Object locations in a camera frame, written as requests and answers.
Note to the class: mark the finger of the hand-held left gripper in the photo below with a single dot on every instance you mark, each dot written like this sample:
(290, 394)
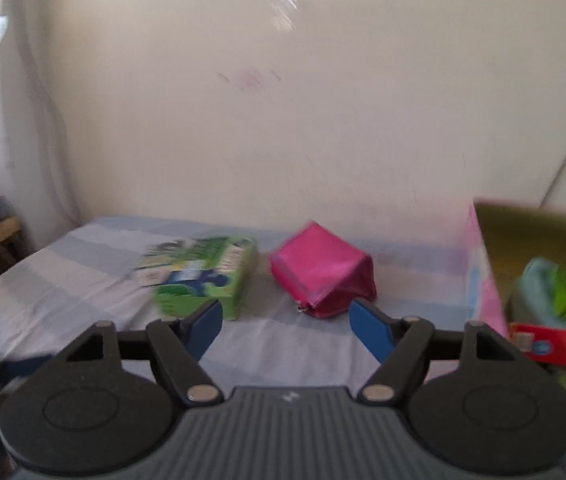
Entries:
(18, 370)

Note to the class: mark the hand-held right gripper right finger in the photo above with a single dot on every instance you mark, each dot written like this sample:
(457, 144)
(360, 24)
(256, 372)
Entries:
(368, 327)

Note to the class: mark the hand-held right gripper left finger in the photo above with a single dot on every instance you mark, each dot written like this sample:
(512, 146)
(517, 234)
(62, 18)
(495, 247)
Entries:
(205, 325)

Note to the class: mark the magenta zip pouch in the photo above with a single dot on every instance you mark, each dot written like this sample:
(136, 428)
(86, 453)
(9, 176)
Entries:
(318, 265)

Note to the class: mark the pink tin box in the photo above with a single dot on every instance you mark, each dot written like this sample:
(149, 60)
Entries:
(513, 230)

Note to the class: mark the red cardboard box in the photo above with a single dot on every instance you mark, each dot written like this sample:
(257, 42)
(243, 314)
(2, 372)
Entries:
(563, 347)

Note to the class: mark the green cardboard box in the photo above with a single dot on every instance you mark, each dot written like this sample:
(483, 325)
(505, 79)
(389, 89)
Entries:
(203, 270)

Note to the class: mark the light blue striped bed sheet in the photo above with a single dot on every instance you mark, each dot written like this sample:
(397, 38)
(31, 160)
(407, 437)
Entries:
(88, 270)

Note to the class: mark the wooden stool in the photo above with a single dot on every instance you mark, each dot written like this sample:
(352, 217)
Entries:
(5, 230)

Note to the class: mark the teal folded cloth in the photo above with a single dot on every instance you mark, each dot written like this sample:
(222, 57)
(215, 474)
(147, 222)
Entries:
(533, 285)

